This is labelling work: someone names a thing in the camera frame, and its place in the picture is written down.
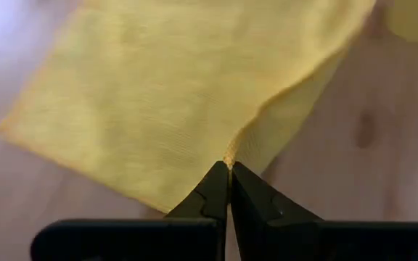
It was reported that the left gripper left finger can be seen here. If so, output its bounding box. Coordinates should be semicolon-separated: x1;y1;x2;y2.
30;161;230;261

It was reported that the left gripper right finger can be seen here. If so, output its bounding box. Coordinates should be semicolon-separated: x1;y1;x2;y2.
230;161;418;261

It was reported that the yellow microfiber towel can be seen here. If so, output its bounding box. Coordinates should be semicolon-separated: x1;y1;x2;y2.
0;0;377;215

